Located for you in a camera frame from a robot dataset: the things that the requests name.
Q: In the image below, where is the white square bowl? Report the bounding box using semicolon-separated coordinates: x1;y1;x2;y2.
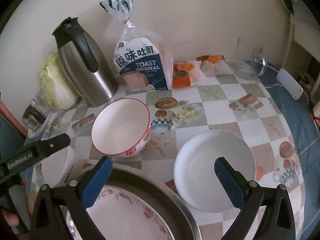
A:
41;146;74;187

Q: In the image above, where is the floral rimmed round plate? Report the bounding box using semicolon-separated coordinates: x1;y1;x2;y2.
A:
65;184;176;240

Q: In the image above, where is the strawberry pattern red-rimmed bowl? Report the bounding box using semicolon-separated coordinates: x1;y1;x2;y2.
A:
91;98;151;158

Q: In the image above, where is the small white round bowl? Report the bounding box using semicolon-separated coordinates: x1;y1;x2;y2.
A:
174;130;255;213

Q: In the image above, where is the large stainless steel plate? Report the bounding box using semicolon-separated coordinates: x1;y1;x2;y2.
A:
106;164;201;239

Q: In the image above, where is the dark lidded glass jar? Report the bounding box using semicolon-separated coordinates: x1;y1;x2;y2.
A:
22;98;52;130

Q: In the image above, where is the napa cabbage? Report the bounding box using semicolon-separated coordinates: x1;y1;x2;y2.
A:
38;51;80;110

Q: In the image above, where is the stainless steel thermos jug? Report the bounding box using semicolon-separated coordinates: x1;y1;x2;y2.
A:
52;17;118;107

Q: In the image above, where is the toast bread bag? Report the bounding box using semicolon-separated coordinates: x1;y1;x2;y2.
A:
100;0;174;93

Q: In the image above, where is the orange snack packet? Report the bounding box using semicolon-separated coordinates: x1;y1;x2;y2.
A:
173;61;202;88
196;55;233;76

